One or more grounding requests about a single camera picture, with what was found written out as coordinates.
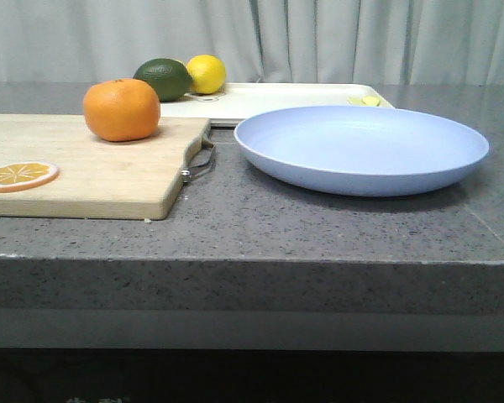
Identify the light blue plate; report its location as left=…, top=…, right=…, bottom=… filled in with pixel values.
left=234, top=106, right=490, bottom=196

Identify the metal cutting board handle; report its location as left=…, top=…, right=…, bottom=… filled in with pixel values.
left=181, top=136, right=216, bottom=184

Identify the wooden cutting board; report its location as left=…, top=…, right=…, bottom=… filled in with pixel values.
left=0, top=114, right=210, bottom=220

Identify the green lime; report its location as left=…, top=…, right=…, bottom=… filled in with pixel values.
left=134, top=58, right=192, bottom=102

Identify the yellow lemon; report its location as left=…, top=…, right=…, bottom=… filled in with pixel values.
left=186, top=55, right=226, bottom=95

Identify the yellow-green plastic fork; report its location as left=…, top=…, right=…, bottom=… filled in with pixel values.
left=348, top=97, right=365, bottom=106

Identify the orange slice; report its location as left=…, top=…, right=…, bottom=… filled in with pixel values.
left=0, top=161, right=60, bottom=193

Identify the cream white tray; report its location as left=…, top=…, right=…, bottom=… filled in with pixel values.
left=160, top=83, right=392, bottom=128

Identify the orange fruit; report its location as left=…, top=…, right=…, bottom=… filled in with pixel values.
left=82, top=79, right=160, bottom=142

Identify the grey curtain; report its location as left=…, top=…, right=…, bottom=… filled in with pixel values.
left=0, top=1, right=504, bottom=85

